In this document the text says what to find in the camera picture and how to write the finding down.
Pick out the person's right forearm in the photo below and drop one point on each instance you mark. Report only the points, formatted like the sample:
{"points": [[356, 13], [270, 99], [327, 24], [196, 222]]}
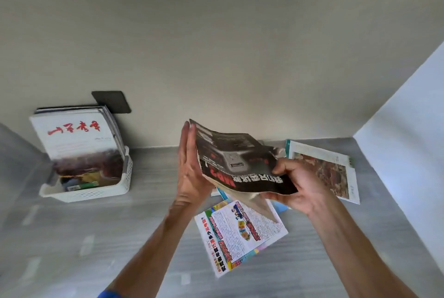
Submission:
{"points": [[353, 252]]}

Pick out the white perforated plastic basket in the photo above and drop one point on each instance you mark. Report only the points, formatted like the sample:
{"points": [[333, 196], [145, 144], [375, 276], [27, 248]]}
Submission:
{"points": [[90, 194]]}

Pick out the person's left hand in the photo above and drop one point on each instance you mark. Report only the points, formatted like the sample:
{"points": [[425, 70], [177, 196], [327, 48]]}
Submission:
{"points": [[189, 176]]}

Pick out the blue wristband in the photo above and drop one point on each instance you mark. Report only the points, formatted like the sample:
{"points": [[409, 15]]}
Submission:
{"points": [[109, 294]]}

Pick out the black cover magazine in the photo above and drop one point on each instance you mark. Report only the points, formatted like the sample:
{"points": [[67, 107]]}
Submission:
{"points": [[236, 155]]}

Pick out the dark wall socket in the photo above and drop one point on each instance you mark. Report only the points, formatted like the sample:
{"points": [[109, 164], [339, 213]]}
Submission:
{"points": [[112, 100]]}

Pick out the stack of magazines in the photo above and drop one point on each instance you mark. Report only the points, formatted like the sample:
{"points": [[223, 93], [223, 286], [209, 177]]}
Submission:
{"points": [[76, 134]]}

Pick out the pile of assorted magazines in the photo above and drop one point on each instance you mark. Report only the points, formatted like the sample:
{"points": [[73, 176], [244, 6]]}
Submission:
{"points": [[239, 235]]}

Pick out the person's left forearm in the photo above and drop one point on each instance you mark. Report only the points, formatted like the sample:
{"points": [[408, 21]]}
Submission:
{"points": [[149, 259]]}

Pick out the person's right hand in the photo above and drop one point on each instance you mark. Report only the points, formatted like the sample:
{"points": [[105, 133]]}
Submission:
{"points": [[308, 190]]}

